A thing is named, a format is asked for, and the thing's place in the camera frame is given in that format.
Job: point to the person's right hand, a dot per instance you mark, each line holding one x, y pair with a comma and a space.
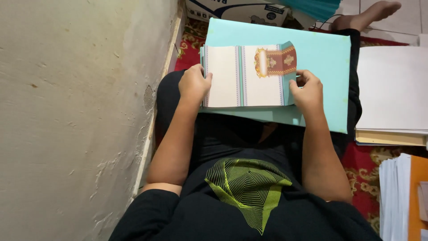
309, 95

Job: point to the person's left hand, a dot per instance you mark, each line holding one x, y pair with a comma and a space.
192, 85

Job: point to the stack of printed paper sheets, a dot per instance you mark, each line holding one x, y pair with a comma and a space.
230, 80

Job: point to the person's black trousers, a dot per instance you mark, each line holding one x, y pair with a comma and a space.
170, 100

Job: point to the light blue cardboard sheet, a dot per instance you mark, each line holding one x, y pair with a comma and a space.
321, 50

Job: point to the wooden baseboard strip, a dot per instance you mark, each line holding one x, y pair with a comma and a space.
147, 147

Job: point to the large stack of white paper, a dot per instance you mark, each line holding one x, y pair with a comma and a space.
391, 87

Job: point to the white cardboard box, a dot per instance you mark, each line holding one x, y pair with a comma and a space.
234, 10

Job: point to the teal pleated folder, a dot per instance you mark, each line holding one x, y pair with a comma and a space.
314, 7

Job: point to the tan paper folder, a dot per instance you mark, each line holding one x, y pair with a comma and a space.
388, 138

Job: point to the red patterned carpet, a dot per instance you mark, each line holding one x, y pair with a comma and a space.
362, 174

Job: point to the person's bare foot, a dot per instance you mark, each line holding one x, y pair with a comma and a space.
367, 15

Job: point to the black shirt with green print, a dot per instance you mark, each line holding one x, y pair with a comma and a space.
247, 207

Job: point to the orange folder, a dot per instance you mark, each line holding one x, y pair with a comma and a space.
416, 167

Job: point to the upright bundle of white sheets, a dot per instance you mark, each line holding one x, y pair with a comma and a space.
394, 200

